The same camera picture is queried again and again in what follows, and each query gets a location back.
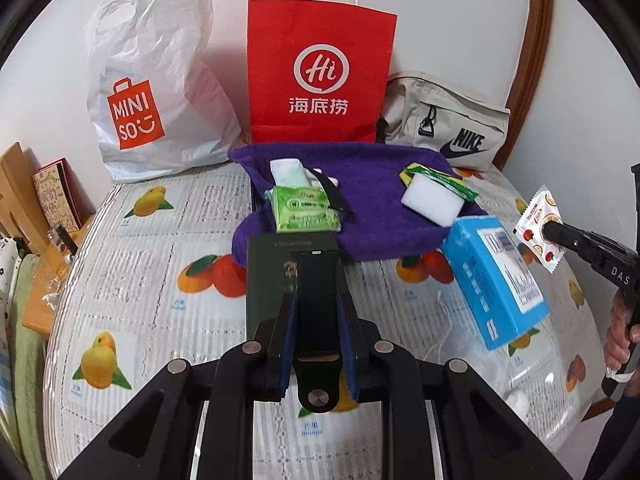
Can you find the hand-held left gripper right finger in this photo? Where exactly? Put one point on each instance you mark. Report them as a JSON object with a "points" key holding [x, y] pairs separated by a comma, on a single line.
{"points": [[346, 350]]}

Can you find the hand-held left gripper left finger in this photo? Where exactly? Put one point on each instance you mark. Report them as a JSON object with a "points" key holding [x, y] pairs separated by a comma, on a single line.
{"points": [[289, 340]]}

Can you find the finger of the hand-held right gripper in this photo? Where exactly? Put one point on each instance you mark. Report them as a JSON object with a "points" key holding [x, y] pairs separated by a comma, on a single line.
{"points": [[565, 235]]}

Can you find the red and white snack packet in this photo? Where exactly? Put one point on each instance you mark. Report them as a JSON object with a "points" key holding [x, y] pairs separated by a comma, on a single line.
{"points": [[537, 225]]}

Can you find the dark green box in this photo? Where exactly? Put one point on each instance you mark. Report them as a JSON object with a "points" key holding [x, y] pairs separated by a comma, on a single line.
{"points": [[265, 280]]}

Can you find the green tissue pack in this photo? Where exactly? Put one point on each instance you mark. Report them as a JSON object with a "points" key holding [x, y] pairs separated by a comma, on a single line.
{"points": [[305, 207]]}

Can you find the white sponge block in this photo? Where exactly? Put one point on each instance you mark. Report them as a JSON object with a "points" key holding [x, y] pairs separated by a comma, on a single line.
{"points": [[432, 200]]}

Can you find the person's right hand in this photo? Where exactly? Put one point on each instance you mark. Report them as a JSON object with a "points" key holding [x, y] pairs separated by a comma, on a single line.
{"points": [[620, 332]]}

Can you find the blue cardboard box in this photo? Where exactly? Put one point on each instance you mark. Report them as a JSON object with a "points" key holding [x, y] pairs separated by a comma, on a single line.
{"points": [[492, 280]]}

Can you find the yellow green packet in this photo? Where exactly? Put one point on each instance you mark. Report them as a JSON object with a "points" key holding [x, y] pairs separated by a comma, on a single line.
{"points": [[450, 182]]}

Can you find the purple towel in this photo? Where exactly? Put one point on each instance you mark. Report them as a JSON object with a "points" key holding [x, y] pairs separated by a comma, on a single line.
{"points": [[380, 220]]}

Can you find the fruit printed tablecloth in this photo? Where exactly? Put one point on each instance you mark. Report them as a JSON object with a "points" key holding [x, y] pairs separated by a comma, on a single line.
{"points": [[150, 280]]}

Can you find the grey fabric bag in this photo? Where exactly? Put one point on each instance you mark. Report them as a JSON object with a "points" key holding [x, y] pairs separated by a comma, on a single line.
{"points": [[450, 115]]}

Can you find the white folded tissue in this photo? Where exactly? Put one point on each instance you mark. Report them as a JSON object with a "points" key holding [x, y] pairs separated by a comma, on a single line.
{"points": [[290, 172]]}

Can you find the person's dark clothing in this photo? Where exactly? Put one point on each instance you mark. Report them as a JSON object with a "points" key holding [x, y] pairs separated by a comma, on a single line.
{"points": [[617, 440]]}

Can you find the wooden nightstand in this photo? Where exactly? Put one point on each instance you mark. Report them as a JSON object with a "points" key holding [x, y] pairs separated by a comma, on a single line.
{"points": [[47, 295]]}

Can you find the black clip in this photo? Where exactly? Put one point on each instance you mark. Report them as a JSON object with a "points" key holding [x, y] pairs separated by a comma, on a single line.
{"points": [[64, 239]]}

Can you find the green bedding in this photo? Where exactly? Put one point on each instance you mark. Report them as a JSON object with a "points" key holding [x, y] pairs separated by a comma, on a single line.
{"points": [[27, 360]]}

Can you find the red paper shopping bag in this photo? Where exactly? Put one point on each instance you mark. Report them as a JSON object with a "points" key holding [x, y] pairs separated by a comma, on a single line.
{"points": [[320, 75]]}

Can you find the patterned cover book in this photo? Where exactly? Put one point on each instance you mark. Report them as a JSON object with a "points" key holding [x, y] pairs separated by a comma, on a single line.
{"points": [[57, 195]]}

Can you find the white plastic shopping bag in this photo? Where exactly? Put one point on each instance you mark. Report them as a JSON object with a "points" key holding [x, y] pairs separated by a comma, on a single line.
{"points": [[155, 85]]}

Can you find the white dotted cloth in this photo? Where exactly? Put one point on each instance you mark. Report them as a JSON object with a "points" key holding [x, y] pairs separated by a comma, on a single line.
{"points": [[7, 270]]}

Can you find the wooden headboard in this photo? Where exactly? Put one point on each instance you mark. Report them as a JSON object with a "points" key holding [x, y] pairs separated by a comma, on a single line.
{"points": [[17, 190]]}

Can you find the wooden door frame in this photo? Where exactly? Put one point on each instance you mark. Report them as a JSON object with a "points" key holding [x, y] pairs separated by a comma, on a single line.
{"points": [[532, 60]]}

